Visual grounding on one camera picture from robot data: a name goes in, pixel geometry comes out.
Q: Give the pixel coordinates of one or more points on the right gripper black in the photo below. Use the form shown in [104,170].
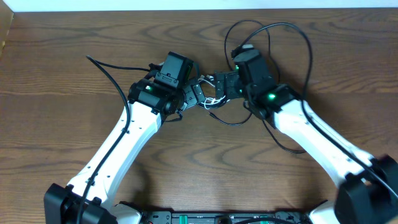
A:
[230,79]

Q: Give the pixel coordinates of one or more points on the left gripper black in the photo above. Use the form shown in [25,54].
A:
[196,93]

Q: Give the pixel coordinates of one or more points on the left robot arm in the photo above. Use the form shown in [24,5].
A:
[89,196]

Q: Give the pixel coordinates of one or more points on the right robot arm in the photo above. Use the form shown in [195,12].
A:
[367,186]

